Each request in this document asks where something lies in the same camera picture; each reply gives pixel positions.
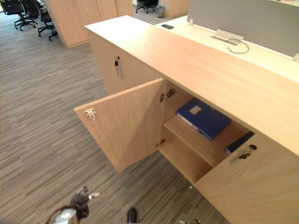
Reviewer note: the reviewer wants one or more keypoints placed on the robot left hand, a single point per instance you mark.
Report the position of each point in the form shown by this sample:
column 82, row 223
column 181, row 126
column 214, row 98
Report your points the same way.
column 80, row 204

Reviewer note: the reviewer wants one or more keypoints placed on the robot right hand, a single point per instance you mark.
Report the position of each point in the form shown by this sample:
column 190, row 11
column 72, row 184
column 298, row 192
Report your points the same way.
column 189, row 222

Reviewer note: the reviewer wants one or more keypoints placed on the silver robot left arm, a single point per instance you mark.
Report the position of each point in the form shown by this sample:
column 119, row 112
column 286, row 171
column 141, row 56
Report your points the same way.
column 66, row 217

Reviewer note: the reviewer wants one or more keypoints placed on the wooden cabinet shelf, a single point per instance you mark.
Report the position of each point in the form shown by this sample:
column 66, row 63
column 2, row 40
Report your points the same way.
column 194, row 140

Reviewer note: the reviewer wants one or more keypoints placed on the metal door hinge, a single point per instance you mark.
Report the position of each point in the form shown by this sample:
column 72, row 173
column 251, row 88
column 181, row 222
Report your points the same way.
column 167, row 94
column 161, row 142

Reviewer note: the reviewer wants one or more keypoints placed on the open wooden cabinet door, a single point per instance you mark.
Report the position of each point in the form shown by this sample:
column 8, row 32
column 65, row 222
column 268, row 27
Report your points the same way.
column 128, row 128

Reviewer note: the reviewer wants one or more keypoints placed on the metal door lock plate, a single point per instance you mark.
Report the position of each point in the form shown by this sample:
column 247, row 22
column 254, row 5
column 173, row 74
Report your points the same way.
column 90, row 114

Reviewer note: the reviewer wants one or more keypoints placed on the dark blue folder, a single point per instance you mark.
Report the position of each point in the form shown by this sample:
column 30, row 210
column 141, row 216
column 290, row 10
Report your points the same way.
column 239, row 142

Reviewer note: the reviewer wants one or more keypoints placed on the black cabinet key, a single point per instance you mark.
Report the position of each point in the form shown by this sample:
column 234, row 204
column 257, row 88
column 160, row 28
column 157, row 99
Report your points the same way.
column 251, row 147
column 116, row 61

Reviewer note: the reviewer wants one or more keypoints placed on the blue folder with label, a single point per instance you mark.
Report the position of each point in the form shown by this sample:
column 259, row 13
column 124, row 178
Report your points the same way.
column 205, row 121

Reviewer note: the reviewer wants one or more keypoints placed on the long low wooden cabinet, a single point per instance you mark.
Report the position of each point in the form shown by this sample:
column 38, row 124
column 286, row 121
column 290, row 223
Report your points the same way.
column 210, row 70

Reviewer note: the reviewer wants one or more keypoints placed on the tall wooden cabinet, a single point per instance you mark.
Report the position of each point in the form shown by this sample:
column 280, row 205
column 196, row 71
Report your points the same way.
column 77, row 18
column 175, row 7

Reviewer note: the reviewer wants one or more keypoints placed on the black office chair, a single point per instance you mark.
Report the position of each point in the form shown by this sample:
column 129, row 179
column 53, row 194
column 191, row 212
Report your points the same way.
column 31, row 9
column 46, row 21
column 147, row 4
column 12, row 9

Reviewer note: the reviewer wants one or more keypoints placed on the dark robot left foot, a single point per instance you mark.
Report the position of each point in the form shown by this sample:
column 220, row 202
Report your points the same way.
column 132, row 215

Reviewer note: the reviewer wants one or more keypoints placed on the black smartphone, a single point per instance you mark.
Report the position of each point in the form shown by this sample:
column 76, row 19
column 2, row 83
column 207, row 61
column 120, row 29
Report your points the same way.
column 167, row 26

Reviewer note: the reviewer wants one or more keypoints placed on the grey mesh waste bin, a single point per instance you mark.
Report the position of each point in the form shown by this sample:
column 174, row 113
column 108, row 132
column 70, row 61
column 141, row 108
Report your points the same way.
column 160, row 11

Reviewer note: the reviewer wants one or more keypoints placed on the grey desk divider panel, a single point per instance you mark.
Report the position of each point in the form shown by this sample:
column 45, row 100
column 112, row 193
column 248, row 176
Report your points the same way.
column 245, row 16

